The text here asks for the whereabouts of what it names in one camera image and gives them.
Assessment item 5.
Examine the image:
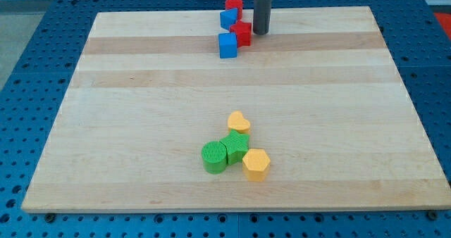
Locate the blue cube block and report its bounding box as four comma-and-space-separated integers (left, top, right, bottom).
218, 32, 237, 58

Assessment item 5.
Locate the yellow heart block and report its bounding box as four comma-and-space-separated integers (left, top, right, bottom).
227, 111, 251, 134

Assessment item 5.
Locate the green star block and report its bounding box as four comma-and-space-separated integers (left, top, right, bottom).
220, 130, 249, 165

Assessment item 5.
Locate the green cylinder block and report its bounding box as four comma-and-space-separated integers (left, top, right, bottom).
201, 141, 227, 174

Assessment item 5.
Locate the yellow hexagon block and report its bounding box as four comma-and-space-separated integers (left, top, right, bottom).
242, 149, 271, 182

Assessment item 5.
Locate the red star block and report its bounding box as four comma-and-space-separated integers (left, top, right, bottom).
229, 20, 252, 47

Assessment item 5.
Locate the blue triangle block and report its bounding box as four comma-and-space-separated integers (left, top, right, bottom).
219, 8, 238, 30

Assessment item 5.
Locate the wooden board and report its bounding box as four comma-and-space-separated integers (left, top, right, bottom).
22, 6, 450, 213

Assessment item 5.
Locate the red cylinder block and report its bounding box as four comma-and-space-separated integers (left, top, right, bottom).
225, 0, 244, 20

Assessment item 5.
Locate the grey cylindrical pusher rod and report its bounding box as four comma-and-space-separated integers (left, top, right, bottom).
253, 0, 272, 35

